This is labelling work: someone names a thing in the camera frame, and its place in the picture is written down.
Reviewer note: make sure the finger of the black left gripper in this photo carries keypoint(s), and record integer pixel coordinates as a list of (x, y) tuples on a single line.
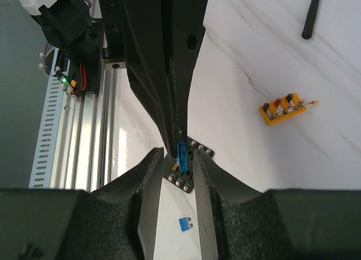
[(187, 32), (147, 43)]

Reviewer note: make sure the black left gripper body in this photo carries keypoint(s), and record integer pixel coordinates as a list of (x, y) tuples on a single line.
[(114, 52)]

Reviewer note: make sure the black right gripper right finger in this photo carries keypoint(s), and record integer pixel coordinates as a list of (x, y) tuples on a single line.
[(238, 222)]

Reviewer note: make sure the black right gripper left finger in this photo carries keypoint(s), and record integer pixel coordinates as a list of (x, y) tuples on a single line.
[(116, 221)]

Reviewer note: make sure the blue blade fuse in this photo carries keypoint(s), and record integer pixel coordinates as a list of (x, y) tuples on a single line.
[(182, 156), (185, 223)]

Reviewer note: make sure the black fuse box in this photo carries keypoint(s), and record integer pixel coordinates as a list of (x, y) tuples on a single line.
[(184, 180)]

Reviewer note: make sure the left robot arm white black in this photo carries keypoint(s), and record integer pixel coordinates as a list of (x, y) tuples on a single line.
[(55, 16)]

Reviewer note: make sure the orange fuse in box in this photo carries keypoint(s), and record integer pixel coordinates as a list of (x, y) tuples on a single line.
[(175, 167)]

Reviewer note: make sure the orange terminal block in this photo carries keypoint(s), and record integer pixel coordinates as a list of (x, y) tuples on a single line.
[(284, 108)]

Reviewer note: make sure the aluminium rail frame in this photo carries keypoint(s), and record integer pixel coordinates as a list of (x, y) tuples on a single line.
[(84, 145)]

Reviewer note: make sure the white slotted cable duct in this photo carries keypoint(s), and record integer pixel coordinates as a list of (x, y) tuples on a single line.
[(48, 132)]

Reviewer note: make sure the claw hammer black handle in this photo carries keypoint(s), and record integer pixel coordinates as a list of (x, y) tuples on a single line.
[(310, 20)]

